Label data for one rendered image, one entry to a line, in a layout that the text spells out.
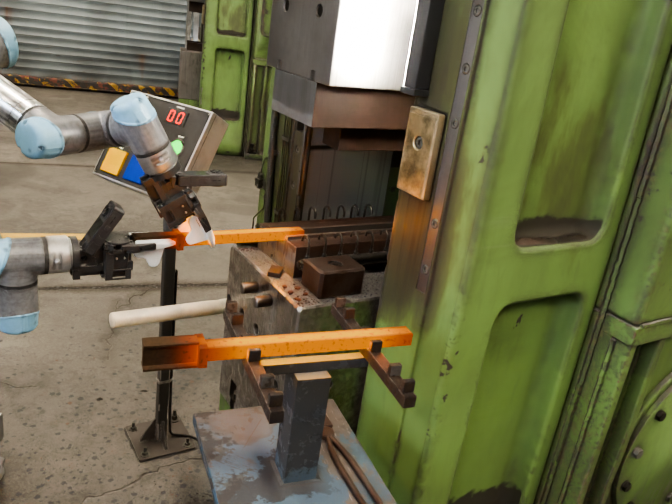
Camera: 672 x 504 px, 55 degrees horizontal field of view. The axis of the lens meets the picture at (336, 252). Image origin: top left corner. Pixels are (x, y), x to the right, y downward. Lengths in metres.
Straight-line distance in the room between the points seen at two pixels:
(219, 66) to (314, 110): 5.03
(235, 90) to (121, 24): 3.26
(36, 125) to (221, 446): 0.67
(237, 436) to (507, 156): 0.72
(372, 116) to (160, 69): 8.09
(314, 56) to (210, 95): 5.00
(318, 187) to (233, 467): 0.85
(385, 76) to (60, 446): 1.69
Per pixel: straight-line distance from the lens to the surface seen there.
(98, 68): 9.44
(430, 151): 1.27
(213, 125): 1.86
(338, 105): 1.43
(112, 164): 2.01
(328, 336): 1.08
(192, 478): 2.32
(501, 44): 1.19
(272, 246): 1.60
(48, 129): 1.29
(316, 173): 1.76
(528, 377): 1.64
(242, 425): 1.31
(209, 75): 6.36
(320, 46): 1.39
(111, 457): 2.41
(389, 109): 1.51
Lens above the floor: 1.52
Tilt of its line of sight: 21 degrees down
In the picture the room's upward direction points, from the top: 8 degrees clockwise
